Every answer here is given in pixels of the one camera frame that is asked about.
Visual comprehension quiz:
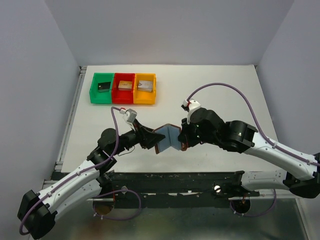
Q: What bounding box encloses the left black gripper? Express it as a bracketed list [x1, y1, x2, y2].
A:
[111, 118, 166, 156]

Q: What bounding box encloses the brown leather card holder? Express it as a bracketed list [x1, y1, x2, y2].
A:
[153, 123, 187, 154]

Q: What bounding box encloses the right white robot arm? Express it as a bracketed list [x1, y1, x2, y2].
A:
[178, 107, 320, 199]

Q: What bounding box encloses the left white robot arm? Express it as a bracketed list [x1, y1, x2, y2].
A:
[17, 120, 165, 240]

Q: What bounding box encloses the silver card stack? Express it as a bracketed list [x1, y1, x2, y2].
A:
[137, 80, 153, 93]

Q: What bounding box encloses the gold card stack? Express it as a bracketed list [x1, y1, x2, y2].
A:
[118, 80, 132, 91]

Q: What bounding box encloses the black card stack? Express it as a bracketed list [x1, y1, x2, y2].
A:
[97, 81, 111, 93]

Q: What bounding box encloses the orange plastic bin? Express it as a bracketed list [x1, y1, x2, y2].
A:
[133, 73, 157, 105]

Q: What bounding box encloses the red plastic bin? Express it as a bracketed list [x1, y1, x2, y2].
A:
[111, 72, 135, 105]

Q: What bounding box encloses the green plastic bin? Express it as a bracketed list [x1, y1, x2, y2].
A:
[89, 72, 115, 105]

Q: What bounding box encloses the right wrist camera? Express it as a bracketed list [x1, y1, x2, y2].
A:
[181, 98, 201, 124]

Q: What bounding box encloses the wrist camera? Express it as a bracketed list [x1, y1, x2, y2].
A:
[119, 107, 138, 124]
[181, 98, 201, 124]

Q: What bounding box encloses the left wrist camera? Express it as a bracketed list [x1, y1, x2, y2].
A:
[119, 107, 138, 124]

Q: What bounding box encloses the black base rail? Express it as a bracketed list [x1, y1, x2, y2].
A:
[97, 171, 260, 209]

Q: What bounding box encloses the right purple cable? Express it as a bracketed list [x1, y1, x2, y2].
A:
[186, 83, 320, 218]

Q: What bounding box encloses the purple cable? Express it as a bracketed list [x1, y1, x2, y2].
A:
[19, 106, 142, 236]
[186, 83, 320, 218]

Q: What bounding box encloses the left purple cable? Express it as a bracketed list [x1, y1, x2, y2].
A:
[19, 106, 142, 236]

